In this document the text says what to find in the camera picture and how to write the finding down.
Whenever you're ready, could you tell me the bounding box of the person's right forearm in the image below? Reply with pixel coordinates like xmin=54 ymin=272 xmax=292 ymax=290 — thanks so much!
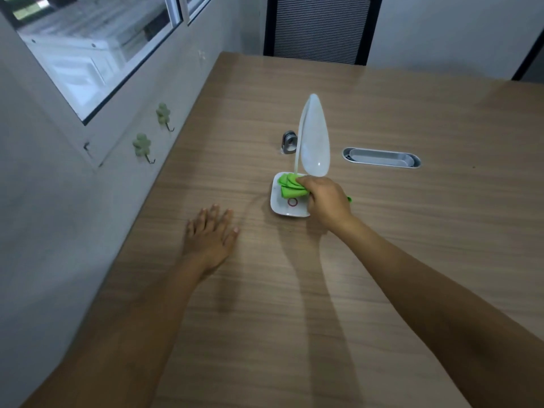
xmin=329 ymin=214 xmax=544 ymax=408

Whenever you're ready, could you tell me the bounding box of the person's left forearm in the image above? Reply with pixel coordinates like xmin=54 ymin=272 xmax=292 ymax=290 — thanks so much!
xmin=19 ymin=253 xmax=209 ymax=408

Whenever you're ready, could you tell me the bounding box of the green clover wall hook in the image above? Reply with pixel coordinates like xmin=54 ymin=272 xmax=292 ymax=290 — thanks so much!
xmin=132 ymin=133 xmax=156 ymax=164
xmin=155 ymin=103 xmax=175 ymax=132

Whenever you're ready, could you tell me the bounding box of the person's left hand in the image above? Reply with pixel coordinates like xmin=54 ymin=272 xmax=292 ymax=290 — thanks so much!
xmin=181 ymin=204 xmax=240 ymax=277

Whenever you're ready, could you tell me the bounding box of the person's right hand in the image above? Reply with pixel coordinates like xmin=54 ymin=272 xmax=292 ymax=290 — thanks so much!
xmin=296 ymin=176 xmax=357 ymax=234

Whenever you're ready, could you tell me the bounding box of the black mesh office chair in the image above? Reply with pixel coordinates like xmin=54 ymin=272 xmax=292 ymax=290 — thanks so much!
xmin=263 ymin=0 xmax=384 ymax=66

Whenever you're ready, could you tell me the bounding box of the sliding glass window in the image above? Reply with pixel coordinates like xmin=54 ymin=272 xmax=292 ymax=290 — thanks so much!
xmin=0 ymin=0 xmax=215 ymax=126

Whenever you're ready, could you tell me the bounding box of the white desk lamp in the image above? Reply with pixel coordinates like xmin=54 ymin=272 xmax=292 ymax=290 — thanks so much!
xmin=270 ymin=93 xmax=331 ymax=218

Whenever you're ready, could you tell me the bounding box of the green cleaning cloth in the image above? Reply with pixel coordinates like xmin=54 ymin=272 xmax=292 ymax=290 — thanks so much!
xmin=277 ymin=173 xmax=352 ymax=203

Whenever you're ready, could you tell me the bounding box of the silver cable grommet tray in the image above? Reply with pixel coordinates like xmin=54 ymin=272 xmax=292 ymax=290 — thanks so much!
xmin=342 ymin=147 xmax=422 ymax=169

